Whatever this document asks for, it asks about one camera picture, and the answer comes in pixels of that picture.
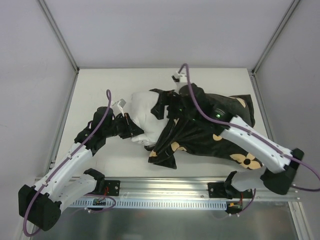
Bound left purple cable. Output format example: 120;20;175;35
22;89;113;237

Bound white pillow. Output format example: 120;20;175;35
127;91;169;146

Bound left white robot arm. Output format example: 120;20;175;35
18;106;144;231

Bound right aluminium frame post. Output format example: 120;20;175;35
251;0;303;73

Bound black base bracket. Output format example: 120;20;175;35
207;182;233;200
100;179;121;197

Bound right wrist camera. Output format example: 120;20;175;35
171;71;188;92

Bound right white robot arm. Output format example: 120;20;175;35
174;84;304;199

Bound left aluminium frame post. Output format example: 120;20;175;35
36;0;80;72

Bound aluminium frame post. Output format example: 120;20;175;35
251;0;303;73
36;0;80;72

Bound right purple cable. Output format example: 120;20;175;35
178;63;320;192

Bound aluminium mounting rail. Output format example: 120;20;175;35
105;177;301;202

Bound white slotted cable duct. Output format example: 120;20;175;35
70;198;227;211

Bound right black base bracket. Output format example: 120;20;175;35
207;182;233;200

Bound left black base bracket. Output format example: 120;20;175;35
100;179;121;197

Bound black floral plush pillowcase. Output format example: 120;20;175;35
146;89;263;170

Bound purple cable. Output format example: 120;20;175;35
22;89;113;237
178;63;320;192

